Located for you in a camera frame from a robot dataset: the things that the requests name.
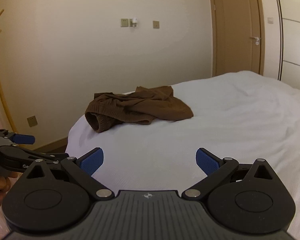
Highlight brown knit pants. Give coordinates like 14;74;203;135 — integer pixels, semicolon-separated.
85;86;193;133

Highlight brown wooden door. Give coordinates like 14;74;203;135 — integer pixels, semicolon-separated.
210;0;265;76

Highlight white plug-in adapter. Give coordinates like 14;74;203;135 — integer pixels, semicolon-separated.
129;17;138;28

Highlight white sliding wardrobe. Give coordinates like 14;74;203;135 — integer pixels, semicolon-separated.
276;0;300;90

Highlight low beige wall socket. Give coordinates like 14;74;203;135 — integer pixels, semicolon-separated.
27;115;38;127

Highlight silver door handle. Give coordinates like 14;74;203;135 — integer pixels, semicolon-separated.
249;37;261;46

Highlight beige wall socket plate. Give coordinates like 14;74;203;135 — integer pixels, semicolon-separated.
153;21;160;29

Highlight light switch beside wardrobe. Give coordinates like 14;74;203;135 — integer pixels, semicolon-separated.
267;17;274;24

